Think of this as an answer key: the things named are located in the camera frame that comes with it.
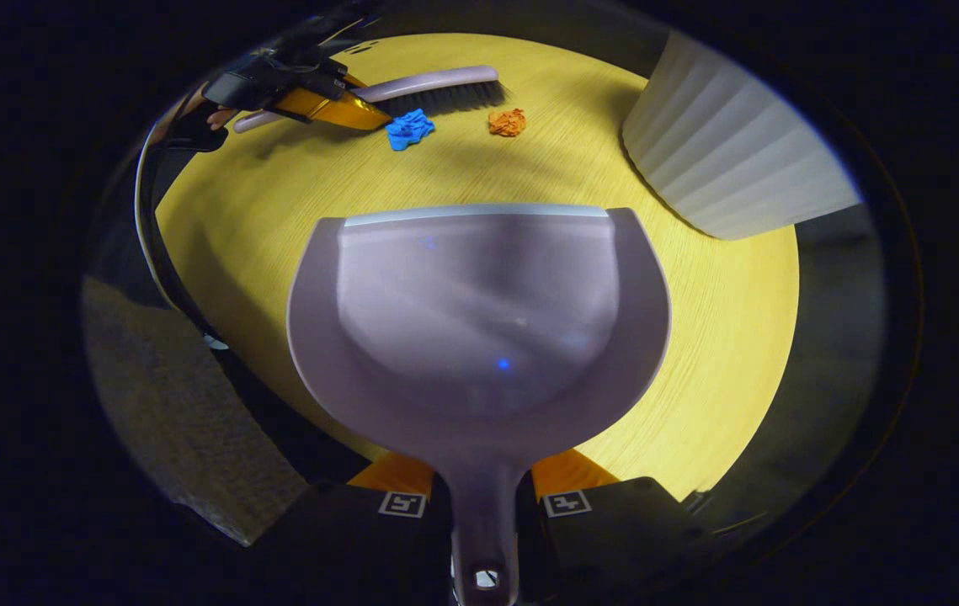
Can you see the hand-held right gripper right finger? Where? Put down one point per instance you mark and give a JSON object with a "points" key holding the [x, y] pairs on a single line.
{"points": [[614, 539]]}

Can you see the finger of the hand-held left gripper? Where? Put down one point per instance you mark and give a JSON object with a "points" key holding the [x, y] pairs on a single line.
{"points": [[336, 109]]}

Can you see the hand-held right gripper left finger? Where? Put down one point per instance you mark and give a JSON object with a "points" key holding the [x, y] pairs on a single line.
{"points": [[344, 539]]}

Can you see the blue paper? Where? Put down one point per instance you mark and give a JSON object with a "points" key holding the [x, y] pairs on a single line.
{"points": [[408, 130]]}

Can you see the small pale purple broom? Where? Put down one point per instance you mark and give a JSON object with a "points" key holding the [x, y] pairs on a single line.
{"points": [[437, 82]]}

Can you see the orange paper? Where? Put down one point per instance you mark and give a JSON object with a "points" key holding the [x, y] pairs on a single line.
{"points": [[507, 123]]}

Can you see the pale purple dustpan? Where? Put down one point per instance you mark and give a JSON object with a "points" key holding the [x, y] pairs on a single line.
{"points": [[479, 337]]}

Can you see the white ribbed garbage bin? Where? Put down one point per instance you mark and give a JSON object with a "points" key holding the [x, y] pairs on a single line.
{"points": [[723, 143]]}

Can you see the yellow wooden desktop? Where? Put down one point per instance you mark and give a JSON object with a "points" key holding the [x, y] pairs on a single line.
{"points": [[530, 172]]}

